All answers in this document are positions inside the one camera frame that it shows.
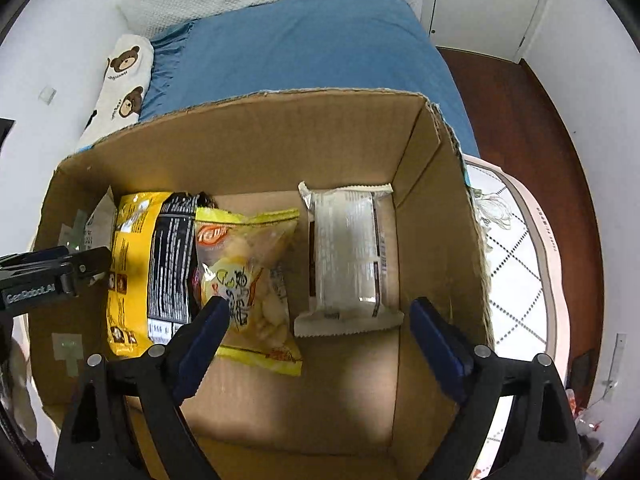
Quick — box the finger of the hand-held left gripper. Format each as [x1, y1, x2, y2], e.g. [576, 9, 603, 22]
[0, 246, 112, 297]

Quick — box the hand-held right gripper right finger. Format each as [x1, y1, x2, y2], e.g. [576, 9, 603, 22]
[409, 296, 586, 480]

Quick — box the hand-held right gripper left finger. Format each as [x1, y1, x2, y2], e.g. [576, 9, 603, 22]
[52, 296, 232, 480]

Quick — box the yellow and black snack packet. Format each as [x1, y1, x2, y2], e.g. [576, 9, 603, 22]
[106, 191, 218, 358]

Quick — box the clear yellow chips packet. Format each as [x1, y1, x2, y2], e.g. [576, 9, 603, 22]
[192, 207, 304, 377]

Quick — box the brown cardboard box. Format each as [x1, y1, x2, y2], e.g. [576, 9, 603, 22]
[27, 89, 493, 480]

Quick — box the white silver biscuit packet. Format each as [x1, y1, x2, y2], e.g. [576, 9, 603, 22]
[292, 181, 405, 338]

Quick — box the bear print pillow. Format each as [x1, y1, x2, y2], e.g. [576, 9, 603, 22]
[77, 35, 155, 151]

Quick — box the blue bed sheet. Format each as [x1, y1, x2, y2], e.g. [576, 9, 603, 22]
[137, 0, 481, 161]

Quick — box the white door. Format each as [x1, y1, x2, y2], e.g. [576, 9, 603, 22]
[430, 0, 558, 63]

